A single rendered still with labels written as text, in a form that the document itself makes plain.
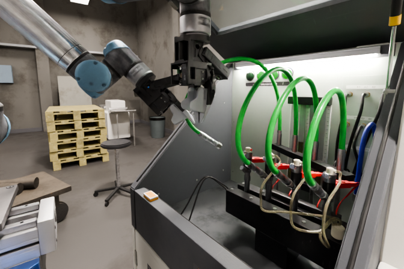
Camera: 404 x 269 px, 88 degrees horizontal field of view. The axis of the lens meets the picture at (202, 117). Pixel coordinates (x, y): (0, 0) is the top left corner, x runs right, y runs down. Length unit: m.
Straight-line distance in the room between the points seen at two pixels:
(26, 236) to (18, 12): 0.51
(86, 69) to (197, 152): 0.60
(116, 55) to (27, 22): 0.22
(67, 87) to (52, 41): 7.42
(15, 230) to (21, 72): 7.83
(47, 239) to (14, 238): 0.07
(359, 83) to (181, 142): 0.67
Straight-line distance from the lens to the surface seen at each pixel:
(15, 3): 0.64
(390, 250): 0.61
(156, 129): 5.77
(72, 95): 7.95
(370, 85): 0.84
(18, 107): 8.46
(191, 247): 0.61
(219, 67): 0.56
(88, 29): 8.69
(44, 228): 0.71
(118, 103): 5.66
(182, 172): 0.94
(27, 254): 0.74
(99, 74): 0.56
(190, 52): 0.51
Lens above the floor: 1.32
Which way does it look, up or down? 8 degrees down
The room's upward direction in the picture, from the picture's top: straight up
